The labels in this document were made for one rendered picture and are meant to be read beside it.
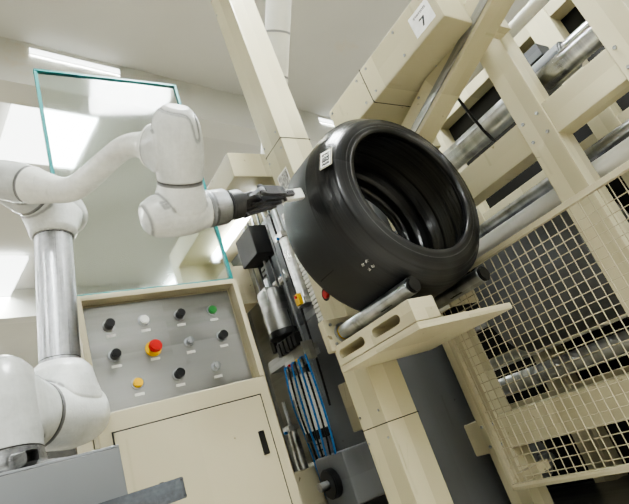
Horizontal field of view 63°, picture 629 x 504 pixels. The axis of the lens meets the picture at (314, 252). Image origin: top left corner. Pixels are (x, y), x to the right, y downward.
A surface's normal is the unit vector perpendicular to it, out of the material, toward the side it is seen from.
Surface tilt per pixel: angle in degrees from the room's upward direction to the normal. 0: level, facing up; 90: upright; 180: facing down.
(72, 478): 90
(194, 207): 131
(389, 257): 123
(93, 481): 90
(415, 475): 90
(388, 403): 90
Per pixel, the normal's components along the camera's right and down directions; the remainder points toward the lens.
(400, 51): -0.82, 0.07
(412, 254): 0.44, -0.32
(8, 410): 0.61, -0.53
